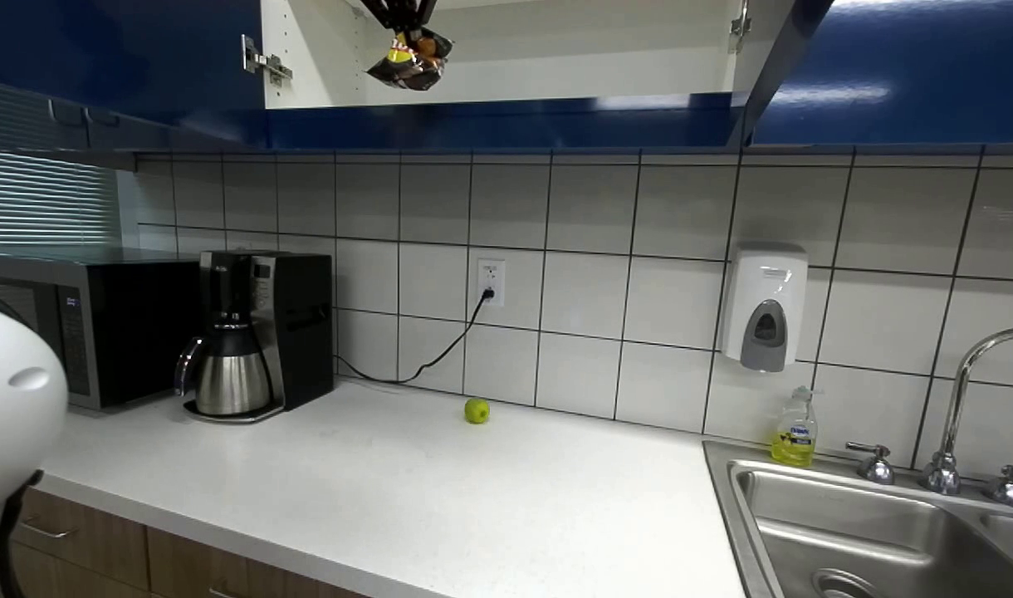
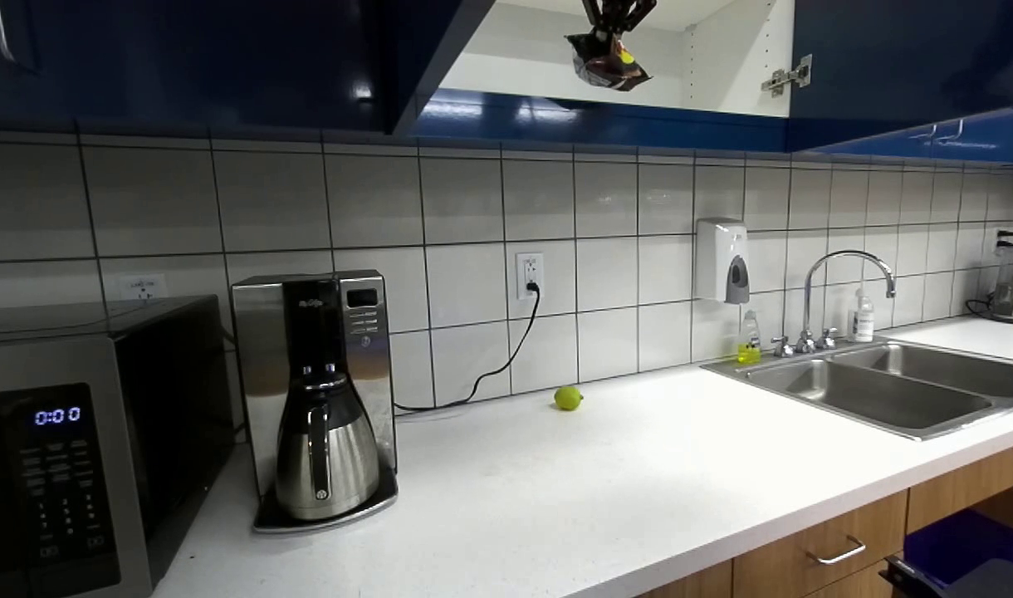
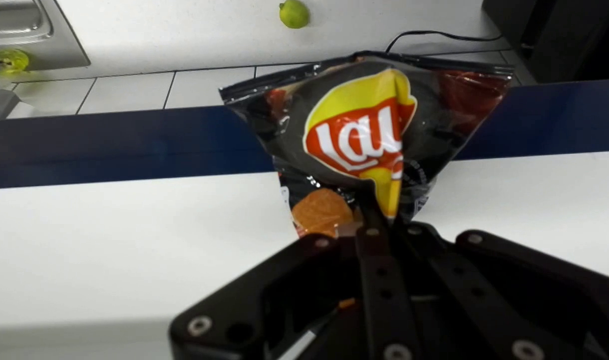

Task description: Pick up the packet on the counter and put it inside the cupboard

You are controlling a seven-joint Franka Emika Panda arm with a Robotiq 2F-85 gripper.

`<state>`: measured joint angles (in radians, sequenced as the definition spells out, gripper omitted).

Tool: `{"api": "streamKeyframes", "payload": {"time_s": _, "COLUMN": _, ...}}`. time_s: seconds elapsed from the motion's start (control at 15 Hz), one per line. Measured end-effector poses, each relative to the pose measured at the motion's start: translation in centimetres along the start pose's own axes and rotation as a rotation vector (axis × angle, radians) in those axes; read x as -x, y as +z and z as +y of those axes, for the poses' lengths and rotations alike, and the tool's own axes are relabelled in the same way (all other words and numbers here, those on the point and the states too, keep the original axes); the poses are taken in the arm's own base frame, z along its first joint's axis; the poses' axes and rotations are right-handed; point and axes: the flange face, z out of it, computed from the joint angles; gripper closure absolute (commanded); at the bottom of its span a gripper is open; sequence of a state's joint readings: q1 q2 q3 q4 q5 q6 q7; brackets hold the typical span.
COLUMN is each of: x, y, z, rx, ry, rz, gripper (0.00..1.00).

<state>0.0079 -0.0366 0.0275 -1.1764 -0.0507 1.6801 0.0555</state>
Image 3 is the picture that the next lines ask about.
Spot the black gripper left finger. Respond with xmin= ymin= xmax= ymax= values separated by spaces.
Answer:
xmin=169 ymin=220 xmax=420 ymax=360

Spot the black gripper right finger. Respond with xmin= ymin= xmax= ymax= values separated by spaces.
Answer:
xmin=390 ymin=220 xmax=609 ymax=360

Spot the black Lays chips packet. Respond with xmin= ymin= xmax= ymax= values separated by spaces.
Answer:
xmin=219 ymin=50 xmax=520 ymax=239

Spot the black coffee maker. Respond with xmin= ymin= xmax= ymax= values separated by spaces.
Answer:
xmin=482 ymin=0 xmax=609 ymax=85

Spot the green ball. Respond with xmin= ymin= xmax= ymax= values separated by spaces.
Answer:
xmin=278 ymin=0 xmax=314 ymax=30

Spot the stainless steel sink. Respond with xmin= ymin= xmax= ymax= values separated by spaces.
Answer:
xmin=0 ymin=0 xmax=93 ymax=71

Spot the black power cable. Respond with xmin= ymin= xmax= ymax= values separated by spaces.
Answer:
xmin=384 ymin=28 xmax=508 ymax=55

